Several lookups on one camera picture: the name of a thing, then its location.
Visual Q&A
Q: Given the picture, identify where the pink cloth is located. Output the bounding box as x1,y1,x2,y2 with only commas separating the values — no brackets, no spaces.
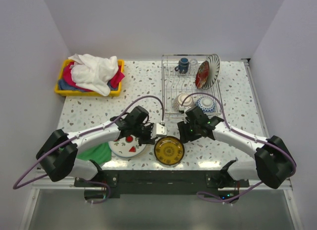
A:
61,61,124,92

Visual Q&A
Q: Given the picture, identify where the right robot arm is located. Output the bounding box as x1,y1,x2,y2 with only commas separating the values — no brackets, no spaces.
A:
177,106,297,189

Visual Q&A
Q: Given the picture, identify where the yellow patterned plate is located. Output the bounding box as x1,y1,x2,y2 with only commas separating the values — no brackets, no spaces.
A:
154,136,185,166

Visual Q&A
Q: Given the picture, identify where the white towel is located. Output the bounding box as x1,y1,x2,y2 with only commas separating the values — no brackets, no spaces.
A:
69,54,118,96

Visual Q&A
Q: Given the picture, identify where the yellow plastic bin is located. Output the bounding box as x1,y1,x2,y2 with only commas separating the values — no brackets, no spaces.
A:
54,59,125,97

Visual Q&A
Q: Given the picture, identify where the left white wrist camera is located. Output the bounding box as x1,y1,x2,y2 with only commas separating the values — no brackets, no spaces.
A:
153,123,167,137

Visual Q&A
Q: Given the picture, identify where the blue patterned bowl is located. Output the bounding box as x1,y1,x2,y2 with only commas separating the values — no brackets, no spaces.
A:
195,96,216,113

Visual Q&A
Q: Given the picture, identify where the small clear glass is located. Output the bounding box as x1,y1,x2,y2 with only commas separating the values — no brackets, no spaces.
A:
189,58,199,75

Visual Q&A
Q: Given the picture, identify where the blue striped white plate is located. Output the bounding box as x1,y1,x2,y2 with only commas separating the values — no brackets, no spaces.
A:
203,53,221,90

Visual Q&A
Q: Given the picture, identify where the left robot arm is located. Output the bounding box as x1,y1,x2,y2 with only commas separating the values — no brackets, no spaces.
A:
36,106,162,186

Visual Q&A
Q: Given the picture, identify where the red patterned small dish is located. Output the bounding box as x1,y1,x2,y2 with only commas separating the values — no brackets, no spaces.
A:
172,93,195,113

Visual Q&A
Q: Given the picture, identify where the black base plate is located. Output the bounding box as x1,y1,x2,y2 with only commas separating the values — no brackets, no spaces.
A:
74,163,250,200

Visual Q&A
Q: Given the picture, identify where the red floral plate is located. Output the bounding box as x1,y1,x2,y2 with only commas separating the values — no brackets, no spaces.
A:
195,61,210,89

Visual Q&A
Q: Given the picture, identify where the watermelon pattern white plate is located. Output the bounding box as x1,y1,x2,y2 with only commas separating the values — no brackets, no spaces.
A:
108,136,146,158

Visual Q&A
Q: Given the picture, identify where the green cloth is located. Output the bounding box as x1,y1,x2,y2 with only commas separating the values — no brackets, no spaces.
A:
77,142,111,165

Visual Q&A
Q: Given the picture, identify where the wire dish rack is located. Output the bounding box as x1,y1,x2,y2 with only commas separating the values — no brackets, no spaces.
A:
161,54,222,123

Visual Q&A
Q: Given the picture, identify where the dark blue mug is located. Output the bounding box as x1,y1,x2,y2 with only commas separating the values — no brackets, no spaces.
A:
174,57,190,74

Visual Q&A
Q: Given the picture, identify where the blue checked cloth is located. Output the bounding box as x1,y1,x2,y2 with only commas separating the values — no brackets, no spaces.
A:
57,79,68,91

